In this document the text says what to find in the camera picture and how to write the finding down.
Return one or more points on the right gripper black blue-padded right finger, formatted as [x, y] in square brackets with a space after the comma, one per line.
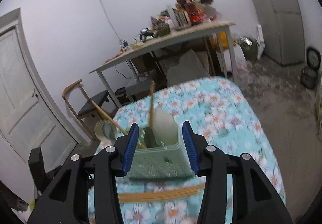
[255, 200]

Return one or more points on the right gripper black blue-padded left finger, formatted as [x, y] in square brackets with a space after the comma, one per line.
[65, 200]

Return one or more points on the cream plastic ladle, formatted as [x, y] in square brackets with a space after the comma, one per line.
[99, 132]

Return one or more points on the cream plastic rice paddle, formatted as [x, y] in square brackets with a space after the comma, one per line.
[165, 128]

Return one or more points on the long wooden chopstick front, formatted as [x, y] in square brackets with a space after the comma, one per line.
[152, 91]

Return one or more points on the steel spoon front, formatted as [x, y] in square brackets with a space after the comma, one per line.
[109, 131]

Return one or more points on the steel spoon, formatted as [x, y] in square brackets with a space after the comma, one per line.
[149, 138]
[109, 131]

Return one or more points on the white panel door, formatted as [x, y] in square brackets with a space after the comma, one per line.
[26, 120]

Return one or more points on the floral turquoise tablecloth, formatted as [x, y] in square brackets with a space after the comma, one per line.
[215, 109]

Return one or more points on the green perforated utensil holder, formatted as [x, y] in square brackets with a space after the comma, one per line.
[163, 162]

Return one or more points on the wooden chair dark seat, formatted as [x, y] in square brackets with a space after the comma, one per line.
[88, 109]

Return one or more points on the black rice cooker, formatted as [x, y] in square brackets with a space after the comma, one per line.
[310, 73]

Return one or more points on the dark green bag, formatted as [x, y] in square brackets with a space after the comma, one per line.
[249, 48]

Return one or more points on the yellow plastic bag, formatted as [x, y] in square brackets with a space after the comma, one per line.
[223, 39]

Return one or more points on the grey refrigerator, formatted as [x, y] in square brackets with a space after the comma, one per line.
[282, 28]

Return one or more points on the red box on table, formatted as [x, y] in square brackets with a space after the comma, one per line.
[195, 12]

